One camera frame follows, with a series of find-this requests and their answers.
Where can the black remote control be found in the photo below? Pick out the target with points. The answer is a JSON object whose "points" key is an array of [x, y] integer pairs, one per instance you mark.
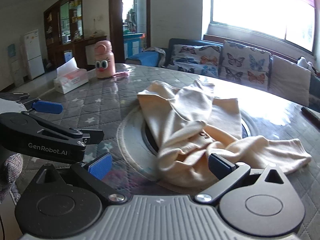
{"points": [[311, 115]]}

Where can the butterfly print cushion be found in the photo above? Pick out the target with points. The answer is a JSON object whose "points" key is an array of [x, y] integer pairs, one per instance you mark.
{"points": [[195, 60], [245, 65]]}

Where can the white refrigerator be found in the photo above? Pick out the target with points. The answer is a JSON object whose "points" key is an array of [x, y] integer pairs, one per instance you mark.
{"points": [[33, 55]]}

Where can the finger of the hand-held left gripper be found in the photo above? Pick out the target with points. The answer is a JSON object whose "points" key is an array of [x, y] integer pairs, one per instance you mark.
{"points": [[93, 135], [47, 107]]}

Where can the person's left forearm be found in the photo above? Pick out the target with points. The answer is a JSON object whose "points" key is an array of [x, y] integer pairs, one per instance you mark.
{"points": [[10, 172]]}

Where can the blue cabinet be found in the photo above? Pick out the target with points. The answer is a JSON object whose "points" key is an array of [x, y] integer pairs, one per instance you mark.
{"points": [[132, 43]]}

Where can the large window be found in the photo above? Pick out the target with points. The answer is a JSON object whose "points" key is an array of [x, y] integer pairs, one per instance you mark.
{"points": [[250, 5]]}

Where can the cream long-sleeved shirt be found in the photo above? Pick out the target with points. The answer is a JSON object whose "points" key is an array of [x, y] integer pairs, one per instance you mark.
{"points": [[190, 115]]}

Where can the pink cartoon-face water bottle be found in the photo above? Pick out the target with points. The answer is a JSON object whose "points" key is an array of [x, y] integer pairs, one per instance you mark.
{"points": [[103, 65]]}

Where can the grey quilted star tablecloth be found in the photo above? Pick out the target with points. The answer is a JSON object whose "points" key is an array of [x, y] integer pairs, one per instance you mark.
{"points": [[87, 100]]}

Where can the grey knitted cloth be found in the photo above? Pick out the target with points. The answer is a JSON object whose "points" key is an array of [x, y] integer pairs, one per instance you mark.
{"points": [[161, 55]]}

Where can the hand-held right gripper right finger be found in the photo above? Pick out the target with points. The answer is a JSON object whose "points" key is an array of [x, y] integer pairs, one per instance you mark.
{"points": [[220, 166]]}

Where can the blue folded blanket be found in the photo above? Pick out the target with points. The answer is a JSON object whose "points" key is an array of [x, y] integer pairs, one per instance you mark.
{"points": [[147, 58]]}

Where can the dark wooden door frame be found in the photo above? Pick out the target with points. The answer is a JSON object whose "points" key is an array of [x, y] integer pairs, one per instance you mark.
{"points": [[116, 17]]}

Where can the white and pink tissue pack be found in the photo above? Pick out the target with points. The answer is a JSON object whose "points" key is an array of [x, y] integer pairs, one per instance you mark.
{"points": [[71, 80]]}

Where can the dark blue sofa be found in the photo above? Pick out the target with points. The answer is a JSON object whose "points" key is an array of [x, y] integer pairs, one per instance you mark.
{"points": [[175, 42]]}

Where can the plain beige cushion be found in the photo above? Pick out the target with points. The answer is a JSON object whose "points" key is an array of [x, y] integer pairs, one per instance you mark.
{"points": [[290, 80]]}

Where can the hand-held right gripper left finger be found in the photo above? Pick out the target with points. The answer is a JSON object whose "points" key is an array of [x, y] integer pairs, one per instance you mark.
{"points": [[100, 166]]}

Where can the wooden display cabinet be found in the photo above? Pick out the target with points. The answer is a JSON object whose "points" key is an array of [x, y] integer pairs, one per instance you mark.
{"points": [[56, 50]]}

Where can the white plush toy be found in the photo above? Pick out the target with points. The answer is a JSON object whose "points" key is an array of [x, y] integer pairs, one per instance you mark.
{"points": [[305, 63]]}

